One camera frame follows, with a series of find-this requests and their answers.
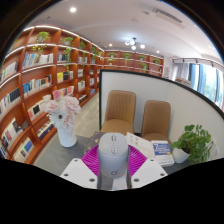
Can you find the dark hardcover book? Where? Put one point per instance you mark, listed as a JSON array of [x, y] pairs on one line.
[[91, 143]]

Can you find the glass window row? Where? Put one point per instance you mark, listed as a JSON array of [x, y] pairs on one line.
[[208, 83]]

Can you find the orange wooden bookshelf unit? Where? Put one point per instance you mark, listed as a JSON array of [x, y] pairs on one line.
[[36, 86]]

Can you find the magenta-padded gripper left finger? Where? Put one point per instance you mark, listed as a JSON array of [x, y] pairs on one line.
[[78, 173]]

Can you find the pink and white flower bouquet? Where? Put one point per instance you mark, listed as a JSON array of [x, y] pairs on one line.
[[63, 108]]

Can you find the white partition panel black edge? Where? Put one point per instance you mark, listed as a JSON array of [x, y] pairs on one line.
[[150, 86]]

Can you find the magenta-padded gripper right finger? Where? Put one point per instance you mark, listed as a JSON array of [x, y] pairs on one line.
[[148, 173]]

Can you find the ceiling lights group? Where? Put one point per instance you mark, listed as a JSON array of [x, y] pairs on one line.
[[133, 42]]

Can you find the orange wall shelf with plants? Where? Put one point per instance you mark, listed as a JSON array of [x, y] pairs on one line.
[[133, 61]]

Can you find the white book with blue cover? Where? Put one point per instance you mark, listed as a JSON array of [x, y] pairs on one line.
[[162, 152]]

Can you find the white computer mouse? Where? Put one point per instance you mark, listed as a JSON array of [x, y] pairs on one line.
[[113, 160]]

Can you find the green potted plant white pot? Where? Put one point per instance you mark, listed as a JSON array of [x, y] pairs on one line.
[[195, 141]]

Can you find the tan upholstered chair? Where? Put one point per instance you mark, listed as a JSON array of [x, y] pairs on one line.
[[156, 120], [119, 111]]

